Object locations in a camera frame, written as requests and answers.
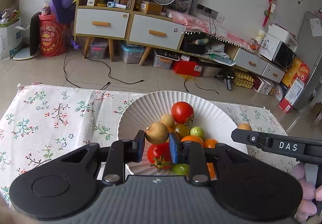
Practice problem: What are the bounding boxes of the clear storage bin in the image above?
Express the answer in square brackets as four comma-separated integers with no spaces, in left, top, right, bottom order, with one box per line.
[153,49,180,70]

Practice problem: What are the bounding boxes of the small orange tomato in plate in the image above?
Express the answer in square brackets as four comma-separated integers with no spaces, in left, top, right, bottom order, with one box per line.
[204,138,218,149]

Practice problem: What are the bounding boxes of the white paper bag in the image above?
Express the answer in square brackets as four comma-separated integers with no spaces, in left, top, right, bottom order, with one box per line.
[0,19,22,61]

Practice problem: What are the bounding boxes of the green oval tomato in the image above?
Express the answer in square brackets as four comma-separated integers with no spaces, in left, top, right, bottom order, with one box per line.
[190,126,205,139]

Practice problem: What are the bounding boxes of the yellow egg cartons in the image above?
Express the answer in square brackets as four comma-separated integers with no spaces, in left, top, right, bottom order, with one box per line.
[233,69,254,89]

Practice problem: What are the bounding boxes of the white ribbed plate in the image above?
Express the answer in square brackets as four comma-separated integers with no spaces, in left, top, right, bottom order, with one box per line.
[117,90,248,177]

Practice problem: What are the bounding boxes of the large red tomato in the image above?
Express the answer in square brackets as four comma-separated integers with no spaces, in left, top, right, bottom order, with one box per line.
[147,142,172,172]

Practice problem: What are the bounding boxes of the small red cherry tomato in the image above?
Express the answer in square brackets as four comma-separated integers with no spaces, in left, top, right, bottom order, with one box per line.
[171,101,194,124]

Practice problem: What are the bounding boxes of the floral tablecloth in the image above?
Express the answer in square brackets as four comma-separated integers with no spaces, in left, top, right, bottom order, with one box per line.
[0,83,300,205]

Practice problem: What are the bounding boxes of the red round bucket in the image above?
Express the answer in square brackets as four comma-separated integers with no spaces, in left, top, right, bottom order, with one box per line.
[38,14,67,57]

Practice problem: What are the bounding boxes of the green-red tomato in plate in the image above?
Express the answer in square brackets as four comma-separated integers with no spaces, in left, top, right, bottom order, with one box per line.
[172,164,189,176]

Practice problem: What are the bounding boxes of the brown longan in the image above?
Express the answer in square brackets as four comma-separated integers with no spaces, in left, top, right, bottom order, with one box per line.
[160,114,175,128]
[238,123,252,131]
[145,122,169,144]

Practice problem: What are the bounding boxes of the large orange mandarin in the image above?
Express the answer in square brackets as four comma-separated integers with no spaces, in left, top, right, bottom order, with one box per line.
[181,135,204,146]

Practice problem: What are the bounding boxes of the black power cable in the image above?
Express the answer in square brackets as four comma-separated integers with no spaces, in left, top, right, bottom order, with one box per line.
[63,48,145,90]

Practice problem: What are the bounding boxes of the red box under shelf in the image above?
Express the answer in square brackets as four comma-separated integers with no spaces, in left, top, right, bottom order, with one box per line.
[173,60,202,77]

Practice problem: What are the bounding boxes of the wooden cabinet with white drawers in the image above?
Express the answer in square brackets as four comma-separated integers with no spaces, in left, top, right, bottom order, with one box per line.
[74,0,184,64]

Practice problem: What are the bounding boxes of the pink cloth on shelf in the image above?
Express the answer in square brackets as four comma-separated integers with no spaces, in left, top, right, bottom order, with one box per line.
[166,10,254,52]

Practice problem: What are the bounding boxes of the person's right hand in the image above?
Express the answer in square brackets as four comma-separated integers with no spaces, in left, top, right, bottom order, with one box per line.
[291,163,321,223]

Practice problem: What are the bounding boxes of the low white tv cabinet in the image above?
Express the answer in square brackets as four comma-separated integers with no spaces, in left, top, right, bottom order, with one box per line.
[225,44,285,83]

